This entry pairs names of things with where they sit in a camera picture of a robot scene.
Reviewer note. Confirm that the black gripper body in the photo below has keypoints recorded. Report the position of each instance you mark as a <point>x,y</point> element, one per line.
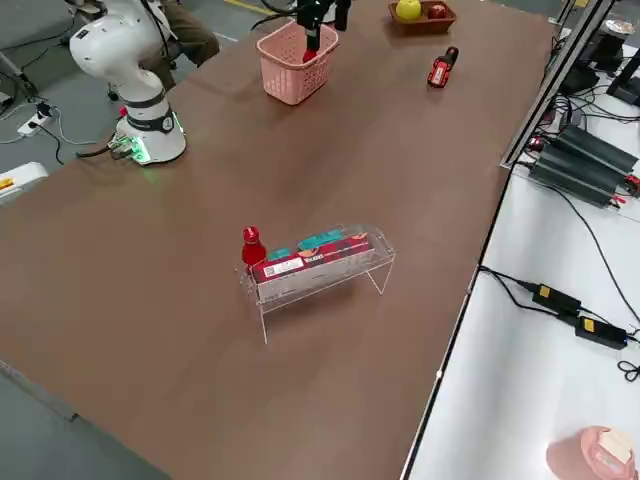
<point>312,12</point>

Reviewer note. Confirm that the orange black barcode scanner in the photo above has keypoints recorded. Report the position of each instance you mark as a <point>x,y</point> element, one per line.
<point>440,72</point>

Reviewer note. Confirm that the pink plastic basket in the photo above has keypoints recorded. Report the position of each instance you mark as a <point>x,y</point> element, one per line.
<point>295,80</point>

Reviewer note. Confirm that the brown wicker basket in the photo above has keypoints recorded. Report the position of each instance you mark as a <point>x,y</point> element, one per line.
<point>420,27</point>

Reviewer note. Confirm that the yellow apple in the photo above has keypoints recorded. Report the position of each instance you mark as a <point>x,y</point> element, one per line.
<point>409,10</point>

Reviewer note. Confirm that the red apple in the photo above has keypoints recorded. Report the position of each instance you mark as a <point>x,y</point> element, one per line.
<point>438,11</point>

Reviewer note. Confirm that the person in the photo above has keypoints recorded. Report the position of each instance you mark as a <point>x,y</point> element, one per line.
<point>195,40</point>

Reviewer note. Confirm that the teal snack packet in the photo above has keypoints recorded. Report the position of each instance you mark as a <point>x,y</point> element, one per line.
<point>280,253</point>
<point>317,240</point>

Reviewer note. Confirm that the red snack box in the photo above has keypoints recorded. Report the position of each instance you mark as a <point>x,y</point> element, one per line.
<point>310,262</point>

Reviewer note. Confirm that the black monitor stand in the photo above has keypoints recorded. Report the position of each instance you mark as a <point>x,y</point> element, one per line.
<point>580,80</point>

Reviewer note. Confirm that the clear acrylic shelf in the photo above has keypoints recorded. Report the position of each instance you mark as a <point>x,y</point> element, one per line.
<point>280,300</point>

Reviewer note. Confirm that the black finned power supply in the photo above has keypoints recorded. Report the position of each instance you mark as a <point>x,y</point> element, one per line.
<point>600,147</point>
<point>575,175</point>

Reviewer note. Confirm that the white power strip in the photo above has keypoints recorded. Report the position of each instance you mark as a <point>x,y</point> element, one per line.
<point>32,125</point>

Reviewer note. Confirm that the white box orange button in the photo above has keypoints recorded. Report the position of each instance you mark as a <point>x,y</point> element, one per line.
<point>25,177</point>

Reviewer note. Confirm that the black power adapter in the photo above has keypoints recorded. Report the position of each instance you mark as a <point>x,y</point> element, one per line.
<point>555,298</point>
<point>600,332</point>

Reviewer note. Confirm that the pink round container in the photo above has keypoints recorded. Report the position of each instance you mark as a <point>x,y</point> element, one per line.
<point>590,452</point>

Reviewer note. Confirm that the aluminium frame post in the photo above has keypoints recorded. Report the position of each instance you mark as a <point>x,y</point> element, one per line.
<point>550,75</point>

